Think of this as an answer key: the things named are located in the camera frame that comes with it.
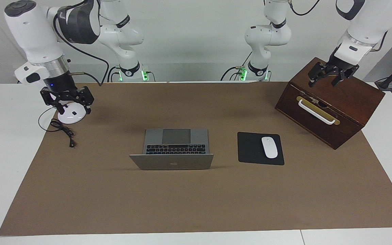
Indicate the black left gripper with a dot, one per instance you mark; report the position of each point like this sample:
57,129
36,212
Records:
337,64

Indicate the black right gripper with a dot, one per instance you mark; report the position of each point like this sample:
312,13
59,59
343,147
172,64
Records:
61,86

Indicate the grey aluminium laptop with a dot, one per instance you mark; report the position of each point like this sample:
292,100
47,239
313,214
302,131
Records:
175,162

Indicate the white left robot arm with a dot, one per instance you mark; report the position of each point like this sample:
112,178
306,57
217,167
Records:
267,35

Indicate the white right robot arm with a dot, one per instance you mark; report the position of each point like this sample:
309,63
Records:
32,30

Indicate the white desk lamp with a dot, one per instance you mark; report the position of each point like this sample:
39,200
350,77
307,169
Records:
71,117

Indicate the dark brown wooden box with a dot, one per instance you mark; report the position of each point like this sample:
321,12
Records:
349,92

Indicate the white computer mouse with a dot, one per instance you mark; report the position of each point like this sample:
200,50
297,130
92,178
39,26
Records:
269,147

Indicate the black mouse pad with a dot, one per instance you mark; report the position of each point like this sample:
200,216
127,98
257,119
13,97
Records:
250,149

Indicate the brown table mat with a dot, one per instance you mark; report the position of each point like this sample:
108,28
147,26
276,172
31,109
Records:
196,204

